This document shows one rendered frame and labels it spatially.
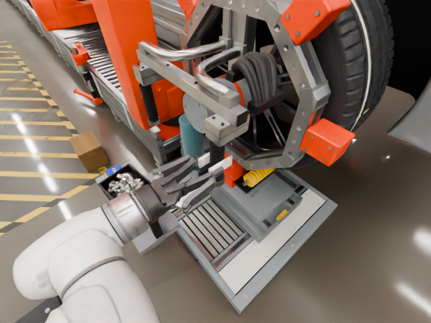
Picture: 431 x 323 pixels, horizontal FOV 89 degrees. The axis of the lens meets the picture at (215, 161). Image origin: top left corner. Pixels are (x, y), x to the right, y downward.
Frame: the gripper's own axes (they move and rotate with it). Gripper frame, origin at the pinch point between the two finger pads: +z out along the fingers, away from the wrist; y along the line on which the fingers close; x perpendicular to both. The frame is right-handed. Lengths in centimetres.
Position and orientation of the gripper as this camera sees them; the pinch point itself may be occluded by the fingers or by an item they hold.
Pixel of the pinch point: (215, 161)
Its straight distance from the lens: 54.0
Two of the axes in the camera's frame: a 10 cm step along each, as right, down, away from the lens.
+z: 7.6, -4.8, 4.4
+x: 0.0, -6.7, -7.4
